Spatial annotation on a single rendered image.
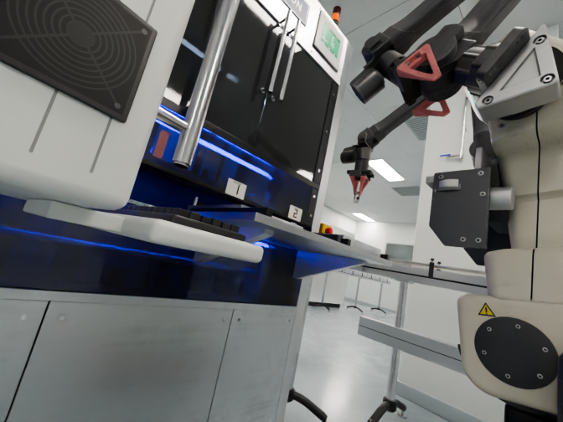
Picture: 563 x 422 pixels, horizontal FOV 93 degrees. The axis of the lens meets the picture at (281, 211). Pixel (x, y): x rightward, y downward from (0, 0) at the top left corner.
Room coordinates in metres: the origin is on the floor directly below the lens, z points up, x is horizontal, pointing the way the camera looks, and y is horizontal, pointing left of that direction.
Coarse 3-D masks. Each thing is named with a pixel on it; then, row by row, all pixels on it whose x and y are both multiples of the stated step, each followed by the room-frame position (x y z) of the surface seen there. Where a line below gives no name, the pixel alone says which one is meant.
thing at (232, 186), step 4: (228, 180) 0.96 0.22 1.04; (232, 180) 0.97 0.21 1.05; (228, 184) 0.96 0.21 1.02; (232, 184) 0.97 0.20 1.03; (236, 184) 0.98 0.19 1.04; (240, 184) 1.00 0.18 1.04; (244, 184) 1.01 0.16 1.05; (228, 188) 0.96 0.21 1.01; (232, 188) 0.98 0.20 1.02; (236, 188) 0.99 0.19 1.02; (240, 188) 1.00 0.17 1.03; (244, 188) 1.01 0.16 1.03; (228, 192) 0.97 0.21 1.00; (232, 192) 0.98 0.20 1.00; (236, 192) 0.99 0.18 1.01; (240, 192) 1.00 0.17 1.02; (244, 192) 1.01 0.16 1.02; (236, 196) 0.99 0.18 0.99; (240, 196) 1.00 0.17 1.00
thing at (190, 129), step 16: (224, 0) 0.33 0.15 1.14; (224, 16) 0.33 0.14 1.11; (224, 32) 0.33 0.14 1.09; (208, 48) 0.33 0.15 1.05; (224, 48) 0.34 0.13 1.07; (208, 64) 0.33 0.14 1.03; (208, 80) 0.33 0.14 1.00; (192, 96) 0.33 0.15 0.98; (208, 96) 0.33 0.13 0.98; (160, 112) 0.30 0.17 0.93; (192, 112) 0.33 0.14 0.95; (176, 128) 0.32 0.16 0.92; (192, 128) 0.33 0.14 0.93; (192, 144) 0.33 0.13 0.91; (176, 160) 0.33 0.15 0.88; (192, 160) 0.34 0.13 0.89
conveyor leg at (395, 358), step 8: (400, 280) 1.72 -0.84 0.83; (400, 288) 1.73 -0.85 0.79; (400, 296) 1.73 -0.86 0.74; (400, 304) 1.72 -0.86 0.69; (400, 312) 1.72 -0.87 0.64; (400, 320) 1.72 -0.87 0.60; (392, 352) 1.74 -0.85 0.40; (392, 360) 1.73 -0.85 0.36; (392, 368) 1.73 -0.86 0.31; (392, 376) 1.72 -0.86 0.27; (392, 384) 1.72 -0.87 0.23; (392, 392) 1.72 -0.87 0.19; (392, 400) 1.72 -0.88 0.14
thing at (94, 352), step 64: (0, 320) 0.65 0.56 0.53; (64, 320) 0.73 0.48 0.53; (128, 320) 0.83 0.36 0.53; (192, 320) 0.96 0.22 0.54; (256, 320) 1.15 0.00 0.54; (0, 384) 0.68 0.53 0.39; (64, 384) 0.76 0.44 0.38; (128, 384) 0.86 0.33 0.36; (192, 384) 1.00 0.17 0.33; (256, 384) 1.20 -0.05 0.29
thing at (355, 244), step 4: (312, 232) 0.95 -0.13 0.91; (344, 236) 0.86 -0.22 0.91; (348, 236) 0.87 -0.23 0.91; (352, 240) 0.89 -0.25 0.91; (356, 240) 0.90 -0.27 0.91; (352, 244) 0.89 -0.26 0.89; (356, 244) 0.91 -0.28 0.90; (360, 244) 0.92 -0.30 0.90; (364, 244) 0.94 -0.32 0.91; (368, 244) 0.96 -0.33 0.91; (356, 248) 0.91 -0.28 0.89; (360, 248) 0.93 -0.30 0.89; (364, 248) 0.94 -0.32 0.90; (368, 248) 0.96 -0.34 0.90; (372, 248) 0.98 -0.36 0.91; (376, 248) 1.00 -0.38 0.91; (368, 252) 0.96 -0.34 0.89; (372, 252) 0.98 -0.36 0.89; (376, 252) 1.00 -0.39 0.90; (380, 252) 1.02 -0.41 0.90
